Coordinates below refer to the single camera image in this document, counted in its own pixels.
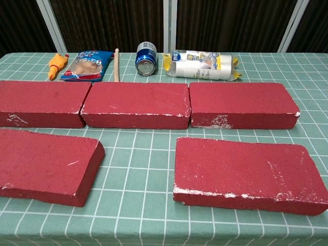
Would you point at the blue soda can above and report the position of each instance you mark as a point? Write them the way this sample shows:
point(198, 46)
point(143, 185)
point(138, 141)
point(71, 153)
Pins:
point(146, 59)

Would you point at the blue snack bag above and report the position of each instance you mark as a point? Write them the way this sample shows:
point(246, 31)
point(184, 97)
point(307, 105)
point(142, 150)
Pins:
point(85, 68)

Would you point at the wooden stick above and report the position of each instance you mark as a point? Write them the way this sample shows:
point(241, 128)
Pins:
point(117, 66)

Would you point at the clear pack of white rolls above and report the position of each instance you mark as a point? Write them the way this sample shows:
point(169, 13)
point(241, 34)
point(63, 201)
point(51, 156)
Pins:
point(202, 65)

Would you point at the white partition frame post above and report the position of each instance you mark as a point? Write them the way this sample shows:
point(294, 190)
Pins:
point(294, 25)
point(169, 25)
point(51, 25)

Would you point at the green checked tablecloth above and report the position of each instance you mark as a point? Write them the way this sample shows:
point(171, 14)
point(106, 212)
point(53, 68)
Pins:
point(141, 166)

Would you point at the yellow rubber chicken toy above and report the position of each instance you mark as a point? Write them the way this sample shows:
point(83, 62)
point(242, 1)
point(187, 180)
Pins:
point(57, 64)

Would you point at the red brick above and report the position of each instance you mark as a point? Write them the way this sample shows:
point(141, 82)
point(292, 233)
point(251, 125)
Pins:
point(241, 100)
point(41, 97)
point(43, 166)
point(135, 100)
point(243, 171)

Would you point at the dark brown curtain panel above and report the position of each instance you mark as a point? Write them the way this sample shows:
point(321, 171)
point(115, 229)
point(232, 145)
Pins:
point(107, 23)
point(18, 25)
point(315, 28)
point(230, 23)

